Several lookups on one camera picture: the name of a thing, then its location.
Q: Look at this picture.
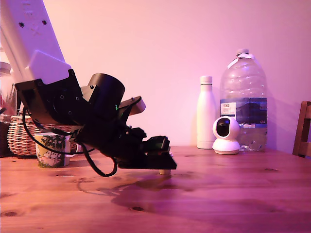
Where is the pale yellow coffee capsule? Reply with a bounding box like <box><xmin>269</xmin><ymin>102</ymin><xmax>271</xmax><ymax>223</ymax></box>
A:
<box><xmin>159</xmin><ymin>150</ymin><xmax>173</xmax><ymax>175</ymax></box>

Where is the white insulated bottle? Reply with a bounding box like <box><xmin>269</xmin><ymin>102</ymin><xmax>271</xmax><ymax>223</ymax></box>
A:
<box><xmin>196</xmin><ymin>75</ymin><xmax>217</xmax><ymax>150</ymax></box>

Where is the white mug with cartoon print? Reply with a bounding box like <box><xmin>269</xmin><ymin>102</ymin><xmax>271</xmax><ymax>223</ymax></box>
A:
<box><xmin>35</xmin><ymin>133</ymin><xmax>81</xmax><ymax>168</ymax></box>

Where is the large clear water bottle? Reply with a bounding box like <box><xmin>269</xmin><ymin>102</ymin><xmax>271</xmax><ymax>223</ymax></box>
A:
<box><xmin>220</xmin><ymin>48</ymin><xmax>268</xmax><ymax>152</ymax></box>

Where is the woven wicker basket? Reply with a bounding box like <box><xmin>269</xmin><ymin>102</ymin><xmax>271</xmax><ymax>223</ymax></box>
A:
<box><xmin>7</xmin><ymin>116</ymin><xmax>82</xmax><ymax>156</ymax></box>

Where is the wooden chair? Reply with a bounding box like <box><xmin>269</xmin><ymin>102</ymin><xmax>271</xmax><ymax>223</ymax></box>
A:
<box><xmin>292</xmin><ymin>101</ymin><xmax>311</xmax><ymax>158</ymax></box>

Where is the dark jar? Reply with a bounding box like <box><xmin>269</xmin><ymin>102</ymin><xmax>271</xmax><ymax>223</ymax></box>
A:
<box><xmin>0</xmin><ymin>120</ymin><xmax>12</xmax><ymax>157</ymax></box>

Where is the glass jar with white lid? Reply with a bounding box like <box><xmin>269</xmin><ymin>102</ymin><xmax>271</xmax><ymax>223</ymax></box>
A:
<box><xmin>0</xmin><ymin>62</ymin><xmax>17</xmax><ymax>117</ymax></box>

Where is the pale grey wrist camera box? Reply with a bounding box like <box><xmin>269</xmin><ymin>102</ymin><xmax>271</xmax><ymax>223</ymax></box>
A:
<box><xmin>120</xmin><ymin>96</ymin><xmax>147</xmax><ymax>116</ymax></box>

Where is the black cable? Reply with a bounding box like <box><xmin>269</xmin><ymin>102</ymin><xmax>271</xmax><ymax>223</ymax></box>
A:
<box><xmin>75</xmin><ymin>138</ymin><xmax>119</xmax><ymax>177</ymax></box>
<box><xmin>22</xmin><ymin>106</ymin><xmax>95</xmax><ymax>155</ymax></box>

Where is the small white round camera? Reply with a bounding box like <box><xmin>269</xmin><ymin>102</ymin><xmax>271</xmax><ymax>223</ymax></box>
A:
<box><xmin>212</xmin><ymin>116</ymin><xmax>241</xmax><ymax>155</ymax></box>

